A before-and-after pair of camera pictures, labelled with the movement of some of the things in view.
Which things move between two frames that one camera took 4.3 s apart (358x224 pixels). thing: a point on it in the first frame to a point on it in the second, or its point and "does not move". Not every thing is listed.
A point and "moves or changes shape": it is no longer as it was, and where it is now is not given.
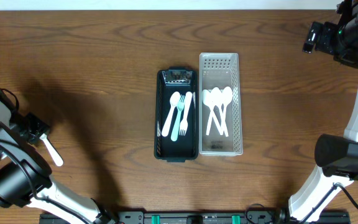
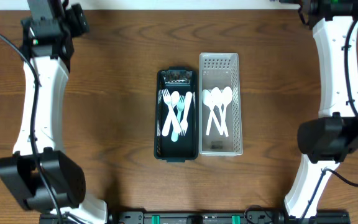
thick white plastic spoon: (174, 99) does not move
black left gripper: (37, 125) to (39, 7)
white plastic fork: (56, 158) moves or changes shape
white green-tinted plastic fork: (179, 106) does not move
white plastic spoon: (216, 96) does not move
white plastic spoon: (208, 99) does not move
